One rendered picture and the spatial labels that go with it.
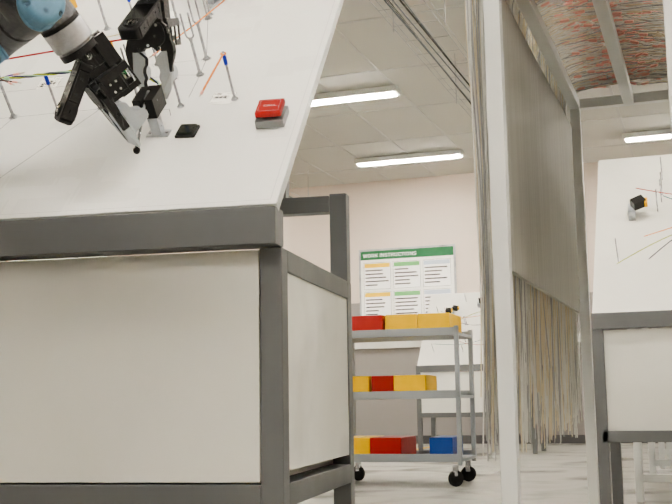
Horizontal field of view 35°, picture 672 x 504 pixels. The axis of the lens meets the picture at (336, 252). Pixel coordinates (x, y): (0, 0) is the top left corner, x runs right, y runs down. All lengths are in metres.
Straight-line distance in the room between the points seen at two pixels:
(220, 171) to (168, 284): 0.23
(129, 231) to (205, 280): 0.16
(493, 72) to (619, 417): 2.61
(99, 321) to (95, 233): 0.16
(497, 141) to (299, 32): 0.60
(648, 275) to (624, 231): 0.30
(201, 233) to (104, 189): 0.24
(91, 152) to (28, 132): 0.20
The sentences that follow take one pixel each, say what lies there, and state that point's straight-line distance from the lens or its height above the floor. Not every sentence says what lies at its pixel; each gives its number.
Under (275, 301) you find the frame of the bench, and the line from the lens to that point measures 1.82.
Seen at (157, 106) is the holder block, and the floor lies 1.09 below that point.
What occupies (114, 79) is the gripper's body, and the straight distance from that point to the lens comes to 1.96.
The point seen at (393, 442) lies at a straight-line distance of 6.82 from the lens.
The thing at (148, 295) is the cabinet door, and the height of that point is 0.72.
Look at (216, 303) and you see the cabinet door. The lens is 1.85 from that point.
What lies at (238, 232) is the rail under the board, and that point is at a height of 0.82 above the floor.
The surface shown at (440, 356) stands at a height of 0.96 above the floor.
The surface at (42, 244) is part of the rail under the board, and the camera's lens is 1.95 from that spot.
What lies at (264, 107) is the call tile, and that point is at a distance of 2.03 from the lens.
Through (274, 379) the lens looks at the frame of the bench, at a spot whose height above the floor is 0.57.
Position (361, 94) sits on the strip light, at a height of 3.24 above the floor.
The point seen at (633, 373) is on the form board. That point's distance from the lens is 4.42.
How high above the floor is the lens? 0.54
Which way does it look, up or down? 8 degrees up
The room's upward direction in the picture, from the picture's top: 1 degrees counter-clockwise
